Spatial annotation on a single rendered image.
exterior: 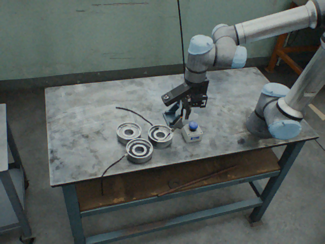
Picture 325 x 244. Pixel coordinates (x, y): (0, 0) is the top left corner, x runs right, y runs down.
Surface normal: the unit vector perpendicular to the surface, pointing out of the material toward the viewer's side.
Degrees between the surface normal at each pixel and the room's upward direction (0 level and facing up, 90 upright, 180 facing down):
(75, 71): 90
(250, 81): 0
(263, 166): 0
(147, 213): 0
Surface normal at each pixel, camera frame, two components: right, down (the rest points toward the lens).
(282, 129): -0.04, 0.76
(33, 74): 0.29, 0.67
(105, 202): 0.09, -0.73
